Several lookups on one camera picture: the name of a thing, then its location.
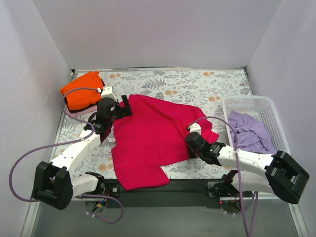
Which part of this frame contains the folded pink t shirt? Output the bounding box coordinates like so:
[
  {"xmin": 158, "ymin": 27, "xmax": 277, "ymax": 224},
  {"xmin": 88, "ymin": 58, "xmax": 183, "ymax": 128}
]
[{"xmin": 68, "ymin": 79, "xmax": 106, "ymax": 118}]

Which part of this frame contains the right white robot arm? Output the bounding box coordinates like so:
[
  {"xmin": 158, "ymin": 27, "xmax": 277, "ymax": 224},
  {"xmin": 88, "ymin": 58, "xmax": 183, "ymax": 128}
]
[{"xmin": 185, "ymin": 132, "xmax": 310, "ymax": 204}]

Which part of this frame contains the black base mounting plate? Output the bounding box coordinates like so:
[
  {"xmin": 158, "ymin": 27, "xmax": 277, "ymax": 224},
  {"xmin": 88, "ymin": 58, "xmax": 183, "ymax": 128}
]
[{"xmin": 96, "ymin": 176, "xmax": 239, "ymax": 208}]

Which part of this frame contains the magenta t shirt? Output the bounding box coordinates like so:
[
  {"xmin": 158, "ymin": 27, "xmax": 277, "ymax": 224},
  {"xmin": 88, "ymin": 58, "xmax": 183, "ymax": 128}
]
[{"xmin": 112, "ymin": 94, "xmax": 219, "ymax": 191}]

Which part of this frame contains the floral table mat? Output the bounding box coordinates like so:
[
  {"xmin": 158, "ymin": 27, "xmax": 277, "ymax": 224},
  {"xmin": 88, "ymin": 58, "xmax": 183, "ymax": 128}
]
[{"xmin": 57, "ymin": 70, "xmax": 253, "ymax": 179}]

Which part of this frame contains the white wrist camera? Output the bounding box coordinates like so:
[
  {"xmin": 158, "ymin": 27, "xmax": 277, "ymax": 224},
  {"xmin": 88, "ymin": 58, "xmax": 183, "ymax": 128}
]
[
  {"xmin": 186, "ymin": 122, "xmax": 201, "ymax": 135},
  {"xmin": 97, "ymin": 85, "xmax": 118, "ymax": 102}
]

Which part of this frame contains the lavender t shirt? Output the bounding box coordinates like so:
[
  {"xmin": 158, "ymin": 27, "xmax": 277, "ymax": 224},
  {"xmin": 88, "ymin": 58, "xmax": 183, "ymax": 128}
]
[{"xmin": 228, "ymin": 110, "xmax": 277, "ymax": 154}]

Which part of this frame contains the folded orange t shirt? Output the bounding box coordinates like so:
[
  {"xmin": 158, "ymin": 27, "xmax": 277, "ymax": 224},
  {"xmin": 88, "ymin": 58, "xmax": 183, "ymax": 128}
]
[{"xmin": 60, "ymin": 71, "xmax": 106, "ymax": 112}]

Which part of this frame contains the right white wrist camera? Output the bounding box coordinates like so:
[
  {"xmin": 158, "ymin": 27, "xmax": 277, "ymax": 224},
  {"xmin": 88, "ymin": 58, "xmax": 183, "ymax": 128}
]
[{"xmin": 186, "ymin": 122, "xmax": 201, "ymax": 135}]

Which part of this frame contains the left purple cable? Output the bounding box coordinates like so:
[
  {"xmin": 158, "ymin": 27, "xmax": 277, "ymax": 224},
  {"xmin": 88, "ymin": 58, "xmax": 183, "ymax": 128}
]
[{"xmin": 8, "ymin": 86, "xmax": 124, "ymax": 224}]

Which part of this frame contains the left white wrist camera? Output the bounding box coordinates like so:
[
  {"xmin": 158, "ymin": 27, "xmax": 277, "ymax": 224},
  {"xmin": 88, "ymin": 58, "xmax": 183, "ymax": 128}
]
[{"xmin": 97, "ymin": 85, "xmax": 118, "ymax": 102}]

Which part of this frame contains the white plastic basket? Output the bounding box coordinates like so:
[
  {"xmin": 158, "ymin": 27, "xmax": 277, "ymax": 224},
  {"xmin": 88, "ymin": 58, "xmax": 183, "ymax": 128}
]
[{"xmin": 222, "ymin": 95, "xmax": 291, "ymax": 154}]

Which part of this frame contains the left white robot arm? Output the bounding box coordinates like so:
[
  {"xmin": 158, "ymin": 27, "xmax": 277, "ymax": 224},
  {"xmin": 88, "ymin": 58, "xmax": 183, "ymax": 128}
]
[{"xmin": 32, "ymin": 95, "xmax": 133, "ymax": 210}]

